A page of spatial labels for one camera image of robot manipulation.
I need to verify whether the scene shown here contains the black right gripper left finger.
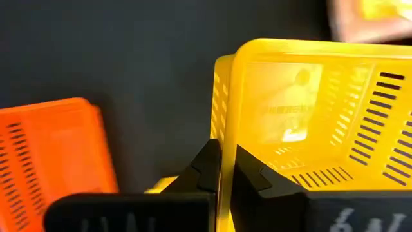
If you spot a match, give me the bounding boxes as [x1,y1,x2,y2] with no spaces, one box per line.
[43,138,223,232]

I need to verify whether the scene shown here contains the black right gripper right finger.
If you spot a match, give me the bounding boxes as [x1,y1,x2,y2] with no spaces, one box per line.
[231,144,412,232]

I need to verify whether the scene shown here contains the yellow slotted plastic basket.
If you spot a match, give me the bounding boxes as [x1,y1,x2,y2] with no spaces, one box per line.
[218,37,412,232]
[359,0,412,21]

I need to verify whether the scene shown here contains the orange slotted plastic basket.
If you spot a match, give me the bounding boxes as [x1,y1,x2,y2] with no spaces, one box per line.
[0,97,120,232]

